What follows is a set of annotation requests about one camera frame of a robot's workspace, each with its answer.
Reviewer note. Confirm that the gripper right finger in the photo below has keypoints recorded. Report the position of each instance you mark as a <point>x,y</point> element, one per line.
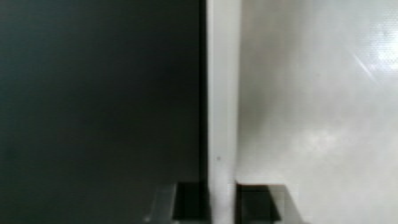
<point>265,206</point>

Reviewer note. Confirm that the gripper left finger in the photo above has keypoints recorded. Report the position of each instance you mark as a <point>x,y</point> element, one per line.
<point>179,204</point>

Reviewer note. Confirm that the white desk top tray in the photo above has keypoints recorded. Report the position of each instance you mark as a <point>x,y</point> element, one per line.
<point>302,86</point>

